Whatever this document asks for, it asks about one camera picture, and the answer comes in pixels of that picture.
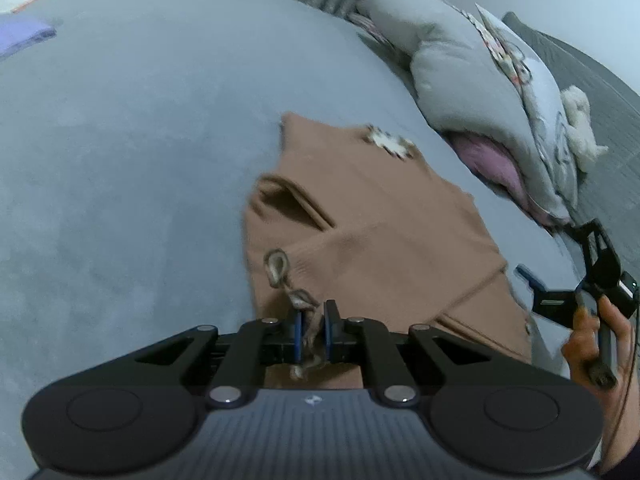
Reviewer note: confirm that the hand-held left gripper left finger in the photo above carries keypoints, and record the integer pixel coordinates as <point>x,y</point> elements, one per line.
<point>298,335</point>

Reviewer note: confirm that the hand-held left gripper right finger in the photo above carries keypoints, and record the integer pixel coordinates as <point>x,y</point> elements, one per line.
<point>328,335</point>

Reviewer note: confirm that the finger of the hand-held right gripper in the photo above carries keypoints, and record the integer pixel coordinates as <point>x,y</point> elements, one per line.
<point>590,235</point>
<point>550,305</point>

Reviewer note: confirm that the brown knit sweater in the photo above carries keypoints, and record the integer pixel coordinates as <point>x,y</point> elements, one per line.
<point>390,220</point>

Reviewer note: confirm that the person's right forearm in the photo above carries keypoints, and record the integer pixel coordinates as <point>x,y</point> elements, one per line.
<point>622,435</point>

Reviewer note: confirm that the person's right hand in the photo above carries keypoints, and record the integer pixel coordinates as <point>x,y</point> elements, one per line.
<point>580,350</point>

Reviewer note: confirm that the white plush toy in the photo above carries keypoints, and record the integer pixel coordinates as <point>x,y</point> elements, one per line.
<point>582,125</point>

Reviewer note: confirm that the white pillow with grey circles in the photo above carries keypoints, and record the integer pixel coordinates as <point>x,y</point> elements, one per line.
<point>540,105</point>

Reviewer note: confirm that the grey quilted headboard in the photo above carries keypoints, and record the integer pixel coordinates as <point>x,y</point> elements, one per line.
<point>607,80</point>

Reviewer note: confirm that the grey folded quilt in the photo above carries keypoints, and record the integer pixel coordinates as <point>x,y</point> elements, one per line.
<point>450,70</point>

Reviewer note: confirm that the grey-blue bed sheet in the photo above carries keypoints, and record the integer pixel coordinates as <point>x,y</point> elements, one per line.
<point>125,160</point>

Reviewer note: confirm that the purple folded cloth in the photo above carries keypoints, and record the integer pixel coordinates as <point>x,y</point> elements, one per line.
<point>22,35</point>

